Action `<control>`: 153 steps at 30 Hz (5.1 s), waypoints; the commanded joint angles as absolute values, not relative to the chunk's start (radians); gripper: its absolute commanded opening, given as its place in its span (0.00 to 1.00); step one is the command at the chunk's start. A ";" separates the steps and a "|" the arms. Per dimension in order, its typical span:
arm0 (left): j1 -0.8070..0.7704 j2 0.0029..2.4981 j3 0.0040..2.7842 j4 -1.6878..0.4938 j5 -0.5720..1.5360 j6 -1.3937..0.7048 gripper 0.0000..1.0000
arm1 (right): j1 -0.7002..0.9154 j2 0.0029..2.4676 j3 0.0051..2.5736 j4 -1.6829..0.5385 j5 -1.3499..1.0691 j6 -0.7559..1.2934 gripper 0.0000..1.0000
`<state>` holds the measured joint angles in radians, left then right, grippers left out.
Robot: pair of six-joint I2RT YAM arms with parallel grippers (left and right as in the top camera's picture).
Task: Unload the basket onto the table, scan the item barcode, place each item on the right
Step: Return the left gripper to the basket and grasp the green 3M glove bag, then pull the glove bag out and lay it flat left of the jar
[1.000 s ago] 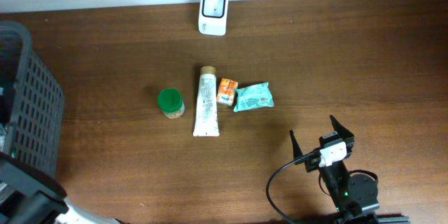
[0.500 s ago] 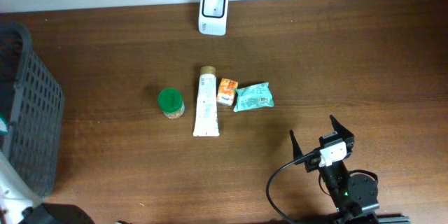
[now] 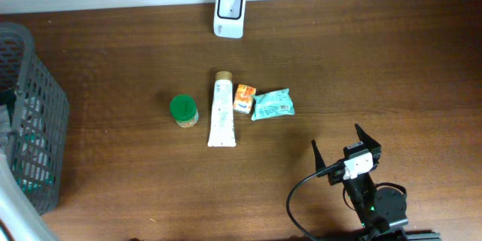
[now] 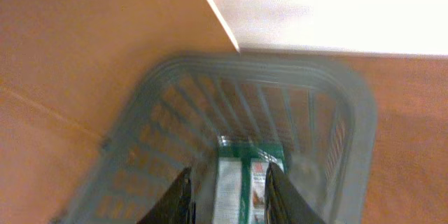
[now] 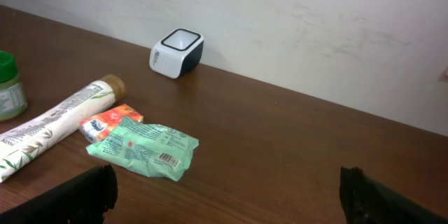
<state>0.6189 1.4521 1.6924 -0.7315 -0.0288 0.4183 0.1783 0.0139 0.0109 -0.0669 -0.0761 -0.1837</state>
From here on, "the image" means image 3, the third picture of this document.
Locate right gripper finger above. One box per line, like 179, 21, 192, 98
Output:
355, 124, 380, 150
311, 139, 326, 172

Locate mint green wipes packet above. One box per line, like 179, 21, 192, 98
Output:
252, 88, 295, 121

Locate small orange carton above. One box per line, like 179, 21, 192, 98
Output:
233, 84, 256, 114

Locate white tube brown cap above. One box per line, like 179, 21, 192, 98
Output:
207, 71, 236, 148

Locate green lid jar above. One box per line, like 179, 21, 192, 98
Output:
169, 95, 199, 128

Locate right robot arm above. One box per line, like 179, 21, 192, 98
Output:
311, 124, 441, 241

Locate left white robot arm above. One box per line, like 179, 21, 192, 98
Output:
1, 153, 59, 241

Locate white barcode scanner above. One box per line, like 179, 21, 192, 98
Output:
213, 0, 246, 39

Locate grey plastic mesh basket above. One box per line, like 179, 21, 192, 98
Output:
1, 23, 69, 215

